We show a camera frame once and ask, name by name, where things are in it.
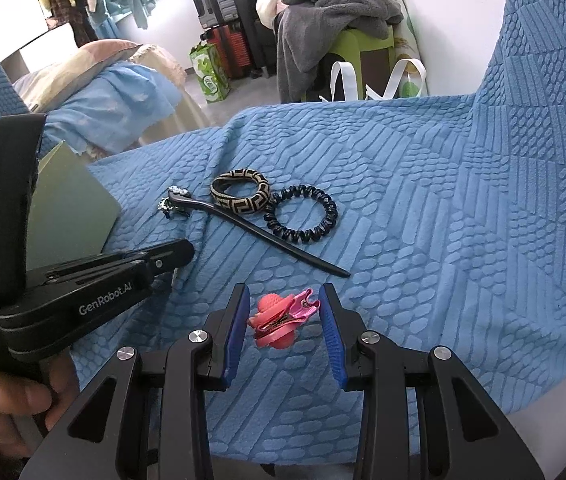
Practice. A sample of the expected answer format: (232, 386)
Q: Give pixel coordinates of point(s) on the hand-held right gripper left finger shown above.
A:
(237, 332)

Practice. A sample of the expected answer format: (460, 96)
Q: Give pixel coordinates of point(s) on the person's left hand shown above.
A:
(3, 400)

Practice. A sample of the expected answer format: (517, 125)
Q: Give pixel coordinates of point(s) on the black hair stick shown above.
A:
(243, 225)

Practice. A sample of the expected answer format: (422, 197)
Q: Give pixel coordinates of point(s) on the pink hair clip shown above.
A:
(275, 330)

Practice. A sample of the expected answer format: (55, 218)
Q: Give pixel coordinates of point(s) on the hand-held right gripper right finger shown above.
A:
(330, 335)

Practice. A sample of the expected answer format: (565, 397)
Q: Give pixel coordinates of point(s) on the cream padded coat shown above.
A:
(273, 0)

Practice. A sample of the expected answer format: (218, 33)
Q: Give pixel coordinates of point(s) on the green shopping bag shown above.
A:
(210, 75)

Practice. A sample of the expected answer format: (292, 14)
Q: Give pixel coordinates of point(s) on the black suitcase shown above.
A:
(260, 40)

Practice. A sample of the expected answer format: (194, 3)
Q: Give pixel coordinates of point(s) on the light blue blanket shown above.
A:
(113, 100)

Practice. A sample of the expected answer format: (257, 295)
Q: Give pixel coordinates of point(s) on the green plastic stool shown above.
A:
(358, 45)

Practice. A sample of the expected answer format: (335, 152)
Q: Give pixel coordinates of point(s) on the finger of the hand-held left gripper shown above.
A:
(163, 255)

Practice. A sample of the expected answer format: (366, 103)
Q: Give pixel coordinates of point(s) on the black beige patterned bangle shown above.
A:
(223, 201)

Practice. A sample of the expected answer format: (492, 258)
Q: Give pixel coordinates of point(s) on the white green dotted bag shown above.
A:
(408, 35)

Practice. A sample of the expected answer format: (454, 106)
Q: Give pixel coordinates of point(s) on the pink beige pillow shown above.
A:
(83, 65)

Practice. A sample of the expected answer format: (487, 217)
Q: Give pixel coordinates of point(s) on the red suitcase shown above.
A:
(230, 52)

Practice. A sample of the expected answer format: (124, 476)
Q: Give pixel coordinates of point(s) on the white desk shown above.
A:
(38, 50)

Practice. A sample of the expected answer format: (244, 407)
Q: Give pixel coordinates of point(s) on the grey fleece robe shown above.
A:
(313, 20)

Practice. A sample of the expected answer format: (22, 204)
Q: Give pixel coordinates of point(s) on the white tote bag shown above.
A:
(343, 80)

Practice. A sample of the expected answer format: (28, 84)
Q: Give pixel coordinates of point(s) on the grey suitcase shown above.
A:
(213, 0)

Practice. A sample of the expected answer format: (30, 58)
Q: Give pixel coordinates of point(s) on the green cardboard box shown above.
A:
(73, 210)

